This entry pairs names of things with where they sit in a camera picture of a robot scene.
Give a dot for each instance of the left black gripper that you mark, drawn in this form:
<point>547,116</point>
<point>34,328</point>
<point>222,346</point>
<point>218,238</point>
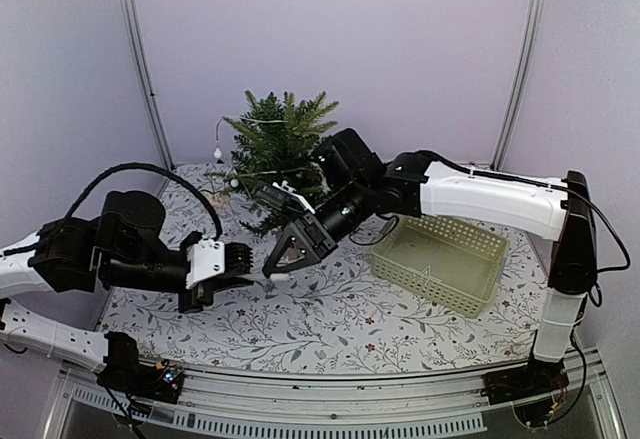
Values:
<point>203,294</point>

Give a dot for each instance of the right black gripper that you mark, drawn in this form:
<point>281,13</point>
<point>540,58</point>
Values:
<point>316,232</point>

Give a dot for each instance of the white ball light garland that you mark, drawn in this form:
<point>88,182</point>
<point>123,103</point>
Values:
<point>277,150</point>

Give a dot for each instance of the small green christmas tree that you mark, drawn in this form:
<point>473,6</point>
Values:
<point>271,107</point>

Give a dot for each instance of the pale green plastic basket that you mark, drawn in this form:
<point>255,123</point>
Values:
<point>466,261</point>

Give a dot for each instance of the wooden heart ornament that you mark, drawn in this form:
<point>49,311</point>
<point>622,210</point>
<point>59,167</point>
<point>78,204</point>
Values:
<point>220,200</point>

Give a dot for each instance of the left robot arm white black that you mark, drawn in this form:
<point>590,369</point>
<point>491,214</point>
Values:
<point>50,267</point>

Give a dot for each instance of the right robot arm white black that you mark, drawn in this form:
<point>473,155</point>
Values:
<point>423,183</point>

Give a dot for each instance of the floral white tablecloth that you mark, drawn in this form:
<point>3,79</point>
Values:
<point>338,318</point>

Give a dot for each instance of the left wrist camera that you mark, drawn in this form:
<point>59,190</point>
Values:
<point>211,259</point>

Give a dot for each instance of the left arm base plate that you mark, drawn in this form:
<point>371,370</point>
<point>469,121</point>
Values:
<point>162,382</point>

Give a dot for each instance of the front aluminium rail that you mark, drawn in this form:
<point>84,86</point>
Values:
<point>227,403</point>

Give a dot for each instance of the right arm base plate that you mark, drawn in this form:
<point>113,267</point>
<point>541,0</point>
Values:
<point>523,382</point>

